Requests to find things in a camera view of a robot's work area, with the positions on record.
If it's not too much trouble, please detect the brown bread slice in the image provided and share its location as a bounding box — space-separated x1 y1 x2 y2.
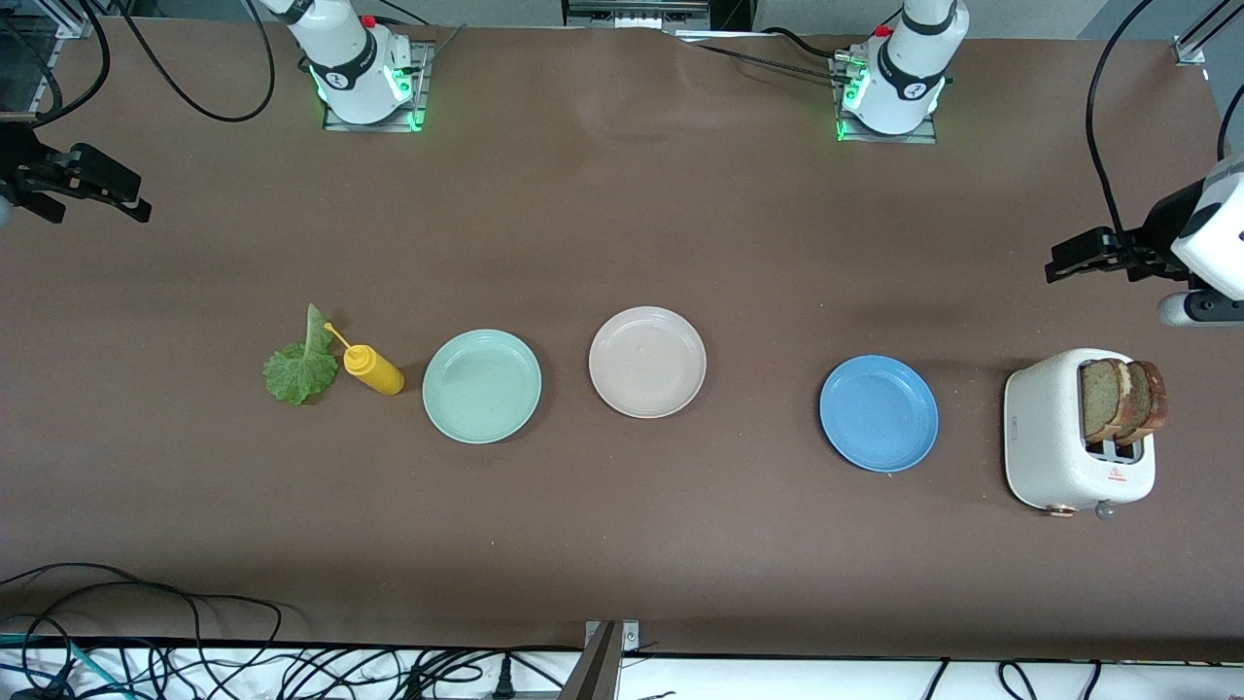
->
1127 360 1167 446
1080 358 1134 444

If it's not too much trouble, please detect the green lettuce leaf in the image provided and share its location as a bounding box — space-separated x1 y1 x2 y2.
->
262 303 341 406

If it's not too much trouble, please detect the yellow mustard squeeze bottle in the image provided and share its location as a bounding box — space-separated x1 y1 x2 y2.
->
324 322 406 397

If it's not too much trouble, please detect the blue plate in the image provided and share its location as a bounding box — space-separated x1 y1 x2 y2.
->
819 354 940 473

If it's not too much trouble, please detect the mint green plate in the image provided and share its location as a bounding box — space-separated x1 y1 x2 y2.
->
422 329 543 445

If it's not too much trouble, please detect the beige plate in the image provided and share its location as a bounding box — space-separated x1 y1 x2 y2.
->
588 306 708 420

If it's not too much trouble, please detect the white two-slot toaster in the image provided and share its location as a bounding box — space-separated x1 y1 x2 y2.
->
1004 348 1158 518

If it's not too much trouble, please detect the black equipment box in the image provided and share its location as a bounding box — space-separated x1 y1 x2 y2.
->
562 0 712 30

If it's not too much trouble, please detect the aluminium profile rail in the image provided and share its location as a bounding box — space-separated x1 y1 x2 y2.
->
1173 0 1244 67
0 0 98 40

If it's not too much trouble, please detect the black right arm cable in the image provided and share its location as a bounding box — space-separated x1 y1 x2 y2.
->
0 0 278 127

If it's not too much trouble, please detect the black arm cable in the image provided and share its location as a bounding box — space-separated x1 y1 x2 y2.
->
0 0 278 127
1086 0 1244 256

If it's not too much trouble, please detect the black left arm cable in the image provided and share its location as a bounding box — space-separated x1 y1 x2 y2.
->
1086 0 1244 256

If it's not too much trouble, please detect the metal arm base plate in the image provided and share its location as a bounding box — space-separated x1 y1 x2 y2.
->
323 39 430 133
831 53 940 145

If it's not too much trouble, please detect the black looped floor cable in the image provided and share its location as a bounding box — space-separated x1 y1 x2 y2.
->
0 562 285 700

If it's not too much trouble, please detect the black base power cable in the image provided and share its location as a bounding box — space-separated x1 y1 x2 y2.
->
671 27 856 85

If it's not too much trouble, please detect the teal cable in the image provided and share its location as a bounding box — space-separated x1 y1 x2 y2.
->
0 632 132 700

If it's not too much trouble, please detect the grey metal mount bracket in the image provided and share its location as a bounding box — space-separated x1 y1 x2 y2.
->
559 620 642 700

